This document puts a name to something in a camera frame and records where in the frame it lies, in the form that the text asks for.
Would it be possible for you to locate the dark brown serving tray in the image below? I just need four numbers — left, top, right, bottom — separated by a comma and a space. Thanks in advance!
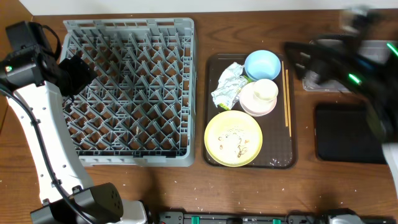
204, 54, 297, 170

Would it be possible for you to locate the right wooden chopstick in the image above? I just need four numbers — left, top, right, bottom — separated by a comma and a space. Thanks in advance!
285, 69, 292, 137

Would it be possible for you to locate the black waste bin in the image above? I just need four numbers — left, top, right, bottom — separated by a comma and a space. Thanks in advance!
314, 103, 386, 164

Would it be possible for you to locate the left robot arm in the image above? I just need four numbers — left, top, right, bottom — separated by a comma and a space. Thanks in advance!
1, 21, 149, 223

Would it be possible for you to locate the clear plastic waste bin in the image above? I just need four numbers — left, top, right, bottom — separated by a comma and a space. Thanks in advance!
302, 40, 394, 93

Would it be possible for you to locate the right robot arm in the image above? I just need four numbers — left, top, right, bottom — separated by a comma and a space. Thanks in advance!
283, 6, 397, 181

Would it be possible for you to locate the pink plate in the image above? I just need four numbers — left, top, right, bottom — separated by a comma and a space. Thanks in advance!
239, 82, 277, 117

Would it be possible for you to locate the wooden chopstick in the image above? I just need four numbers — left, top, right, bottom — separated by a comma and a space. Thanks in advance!
285, 69, 292, 137
281, 61, 289, 127

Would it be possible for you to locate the grey plastic dish rack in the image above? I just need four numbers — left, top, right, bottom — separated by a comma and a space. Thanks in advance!
61, 17, 197, 167

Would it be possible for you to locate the light blue bowl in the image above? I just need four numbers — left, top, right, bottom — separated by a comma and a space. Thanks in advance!
244, 50, 282, 81

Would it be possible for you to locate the foil snack wrapper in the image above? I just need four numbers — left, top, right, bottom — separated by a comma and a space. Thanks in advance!
211, 62, 249, 110

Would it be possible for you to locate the cream white cup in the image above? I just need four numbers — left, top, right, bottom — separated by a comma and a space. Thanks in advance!
253, 79, 279, 101

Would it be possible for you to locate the left wooden chopstick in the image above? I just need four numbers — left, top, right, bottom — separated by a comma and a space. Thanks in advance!
281, 61, 289, 127

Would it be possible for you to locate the yellow plate with crumbs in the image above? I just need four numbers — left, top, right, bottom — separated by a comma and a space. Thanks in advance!
204, 110, 263, 167

